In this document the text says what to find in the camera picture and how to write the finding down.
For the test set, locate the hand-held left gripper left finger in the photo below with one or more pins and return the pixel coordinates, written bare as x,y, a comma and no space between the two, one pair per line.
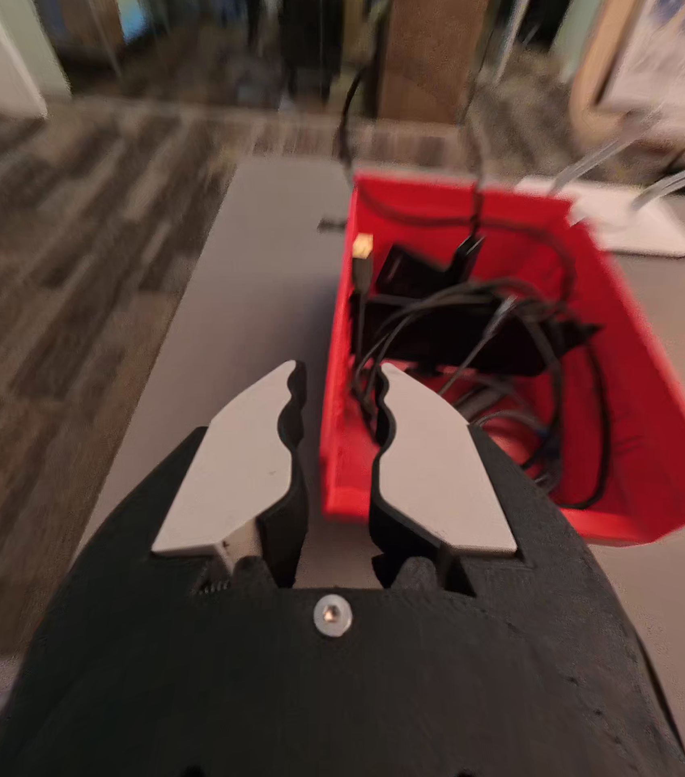
233,467

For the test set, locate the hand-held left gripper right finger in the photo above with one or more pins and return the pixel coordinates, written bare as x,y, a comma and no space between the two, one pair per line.
439,479

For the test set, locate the red plastic bin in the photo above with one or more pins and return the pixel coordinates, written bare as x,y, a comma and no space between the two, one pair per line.
640,425

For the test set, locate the white board stand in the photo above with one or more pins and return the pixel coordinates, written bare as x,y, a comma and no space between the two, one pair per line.
640,230

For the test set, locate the brown wooden panel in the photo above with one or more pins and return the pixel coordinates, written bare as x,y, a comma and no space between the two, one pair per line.
433,60

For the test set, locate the wooden sign board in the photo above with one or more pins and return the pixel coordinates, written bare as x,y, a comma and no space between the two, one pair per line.
591,79

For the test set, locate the printed paper sheet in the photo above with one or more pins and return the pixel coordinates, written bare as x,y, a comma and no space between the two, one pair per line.
676,60

